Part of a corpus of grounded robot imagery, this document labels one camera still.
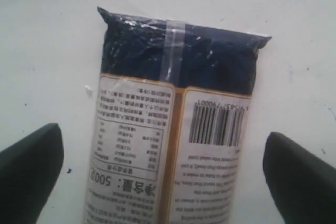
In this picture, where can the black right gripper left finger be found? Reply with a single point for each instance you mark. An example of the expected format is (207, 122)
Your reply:
(29, 171)

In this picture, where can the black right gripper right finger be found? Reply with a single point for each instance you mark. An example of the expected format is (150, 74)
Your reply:
(301, 184)

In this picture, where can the black rice vacuum pack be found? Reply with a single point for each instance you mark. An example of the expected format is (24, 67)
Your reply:
(171, 114)

